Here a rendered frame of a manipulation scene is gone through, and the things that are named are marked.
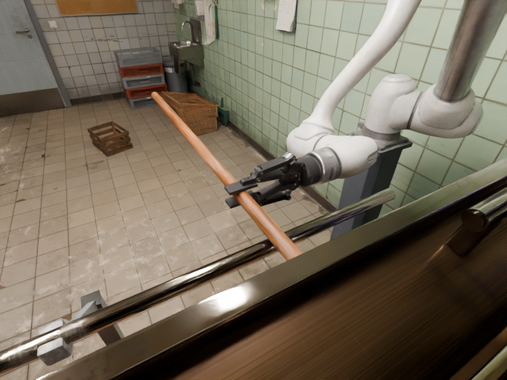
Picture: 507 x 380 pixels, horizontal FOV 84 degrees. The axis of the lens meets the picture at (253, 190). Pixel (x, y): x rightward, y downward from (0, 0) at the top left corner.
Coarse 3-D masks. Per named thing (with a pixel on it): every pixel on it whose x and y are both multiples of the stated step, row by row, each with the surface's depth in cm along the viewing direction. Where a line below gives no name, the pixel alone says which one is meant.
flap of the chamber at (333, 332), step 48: (432, 240) 23; (336, 288) 20; (384, 288) 20; (432, 288) 20; (480, 288) 20; (240, 336) 17; (288, 336) 17; (336, 336) 17; (384, 336) 18; (432, 336) 18; (480, 336) 18
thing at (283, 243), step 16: (160, 96) 115; (192, 144) 82; (208, 160) 74; (224, 176) 67; (240, 192) 62; (256, 208) 57; (272, 224) 53; (272, 240) 52; (288, 240) 50; (288, 256) 48
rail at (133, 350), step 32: (448, 192) 25; (480, 192) 26; (384, 224) 22; (416, 224) 22; (320, 256) 19; (352, 256) 19; (256, 288) 17; (288, 288) 17; (160, 320) 15; (192, 320) 15; (224, 320) 16; (96, 352) 14; (128, 352) 14; (160, 352) 14
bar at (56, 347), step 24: (384, 192) 67; (336, 216) 60; (264, 240) 55; (216, 264) 50; (240, 264) 51; (168, 288) 46; (192, 288) 48; (96, 312) 43; (120, 312) 43; (48, 336) 40; (72, 336) 41; (120, 336) 79; (0, 360) 37; (24, 360) 38; (48, 360) 40
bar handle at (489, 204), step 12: (504, 192) 20; (480, 204) 19; (492, 204) 18; (504, 204) 19; (468, 216) 18; (480, 216) 18; (492, 216) 18; (504, 216) 18; (468, 228) 21; (480, 228) 18; (492, 228) 20; (456, 240) 22; (468, 240) 21; (480, 240) 21; (456, 252) 22; (468, 252) 22
